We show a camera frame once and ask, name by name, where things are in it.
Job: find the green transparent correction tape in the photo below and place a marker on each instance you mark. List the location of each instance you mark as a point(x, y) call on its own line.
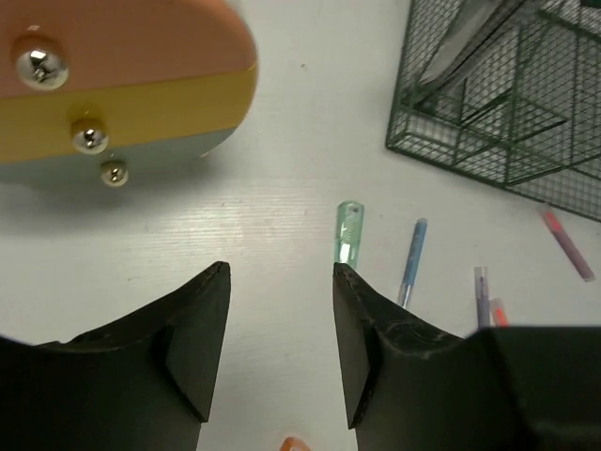
point(348, 233)

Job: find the grey white manual booklet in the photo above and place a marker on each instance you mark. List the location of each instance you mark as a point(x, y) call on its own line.
point(476, 27)

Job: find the cream round drawer box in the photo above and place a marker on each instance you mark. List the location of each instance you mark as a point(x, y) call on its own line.
point(111, 90)

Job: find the green wire mesh organizer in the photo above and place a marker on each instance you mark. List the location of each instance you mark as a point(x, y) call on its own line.
point(524, 118)

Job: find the orange highlighter pen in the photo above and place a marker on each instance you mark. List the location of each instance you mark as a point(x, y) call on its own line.
point(497, 313)

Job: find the blue highlighter pen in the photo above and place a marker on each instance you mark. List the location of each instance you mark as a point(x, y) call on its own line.
point(412, 263)

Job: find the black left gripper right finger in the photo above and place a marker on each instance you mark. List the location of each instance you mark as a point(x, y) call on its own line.
point(408, 385)

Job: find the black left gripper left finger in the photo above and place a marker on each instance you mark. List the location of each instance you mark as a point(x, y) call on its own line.
point(142, 382)

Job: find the pink purple highlighter pen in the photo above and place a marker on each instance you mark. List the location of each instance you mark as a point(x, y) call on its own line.
point(558, 232)

